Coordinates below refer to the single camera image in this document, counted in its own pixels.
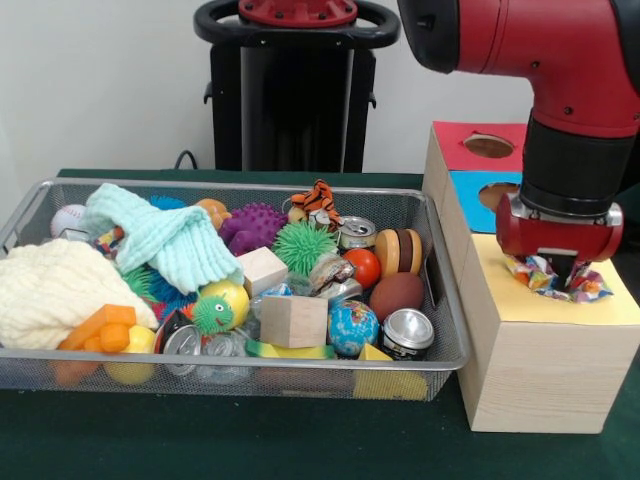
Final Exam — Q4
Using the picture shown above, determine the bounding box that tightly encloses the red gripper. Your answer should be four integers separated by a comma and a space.
495, 192, 625, 291

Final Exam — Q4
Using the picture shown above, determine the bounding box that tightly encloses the large polka dot napkin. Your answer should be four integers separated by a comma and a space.
502, 252, 615, 304

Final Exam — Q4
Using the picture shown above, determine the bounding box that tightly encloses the wooden box with three holes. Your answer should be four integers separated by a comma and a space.
421, 120, 640, 434

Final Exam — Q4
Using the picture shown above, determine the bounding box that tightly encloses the mint green cloth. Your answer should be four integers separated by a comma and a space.
79, 182, 246, 295

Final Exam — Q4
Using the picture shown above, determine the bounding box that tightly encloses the toy hamburger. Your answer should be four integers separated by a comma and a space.
374, 228, 424, 277

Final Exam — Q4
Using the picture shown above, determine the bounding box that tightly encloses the white baseball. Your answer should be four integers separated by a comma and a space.
50, 203, 89, 239

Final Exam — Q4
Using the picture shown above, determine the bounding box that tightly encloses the cream knitted cloth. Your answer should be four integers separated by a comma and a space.
0, 238, 160, 351

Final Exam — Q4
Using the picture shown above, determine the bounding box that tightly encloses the plain wooden cube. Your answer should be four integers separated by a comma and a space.
259, 294, 330, 350
236, 246, 290, 300

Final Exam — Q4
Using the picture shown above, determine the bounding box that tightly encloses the purple spiky toy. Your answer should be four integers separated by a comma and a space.
218, 202, 290, 256

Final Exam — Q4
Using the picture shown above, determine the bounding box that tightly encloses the plush tiger toy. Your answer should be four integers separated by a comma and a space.
290, 179, 346, 234

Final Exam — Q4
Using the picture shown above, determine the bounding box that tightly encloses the green spiky ball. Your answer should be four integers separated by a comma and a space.
272, 220, 339, 275

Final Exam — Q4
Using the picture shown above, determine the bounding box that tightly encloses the large dark green tablecloth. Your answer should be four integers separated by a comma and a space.
0, 168, 640, 480

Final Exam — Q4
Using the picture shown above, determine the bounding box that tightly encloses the shallow clear mesh bin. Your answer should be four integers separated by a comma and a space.
0, 178, 472, 401

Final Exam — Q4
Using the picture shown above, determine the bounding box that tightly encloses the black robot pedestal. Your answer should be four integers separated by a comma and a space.
193, 0, 401, 174

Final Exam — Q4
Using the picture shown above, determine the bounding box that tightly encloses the orange ball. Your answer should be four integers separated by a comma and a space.
342, 248, 383, 290

